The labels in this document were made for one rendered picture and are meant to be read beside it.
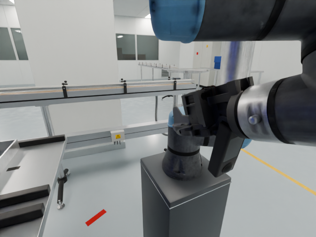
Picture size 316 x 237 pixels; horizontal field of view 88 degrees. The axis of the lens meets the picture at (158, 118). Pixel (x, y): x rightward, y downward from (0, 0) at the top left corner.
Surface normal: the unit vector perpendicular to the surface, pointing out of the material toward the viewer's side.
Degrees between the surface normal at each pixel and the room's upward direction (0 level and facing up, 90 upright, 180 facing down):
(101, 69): 90
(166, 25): 135
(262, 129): 96
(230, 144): 102
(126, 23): 90
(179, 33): 149
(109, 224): 0
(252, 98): 59
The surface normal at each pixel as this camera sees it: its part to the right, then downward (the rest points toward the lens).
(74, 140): 0.37, 0.33
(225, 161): 0.45, 0.50
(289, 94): -0.86, -0.37
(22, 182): 0.00, -0.94
